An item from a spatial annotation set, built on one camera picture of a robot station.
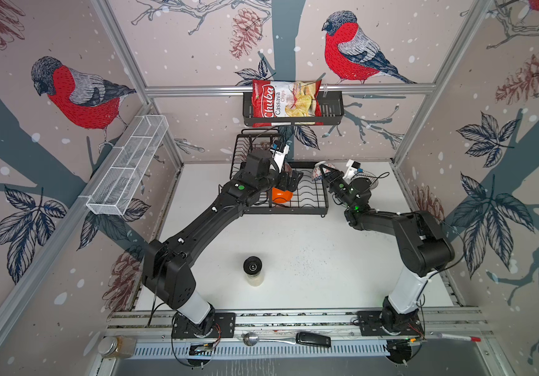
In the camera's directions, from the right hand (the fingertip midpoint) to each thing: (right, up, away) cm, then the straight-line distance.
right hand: (314, 169), depth 87 cm
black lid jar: (-22, -33, -12) cm, 41 cm away
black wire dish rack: (+1, -12, +19) cm, 23 cm away
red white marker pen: (+43, -53, -16) cm, 70 cm away
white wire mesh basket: (-66, +3, -5) cm, 66 cm away
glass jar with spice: (-59, -49, -25) cm, 81 cm away
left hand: (-9, 0, -11) cm, 14 cm away
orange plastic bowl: (-12, -12, +18) cm, 24 cm away
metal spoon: (-22, -53, -17) cm, 60 cm away
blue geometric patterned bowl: (+1, -2, +1) cm, 3 cm away
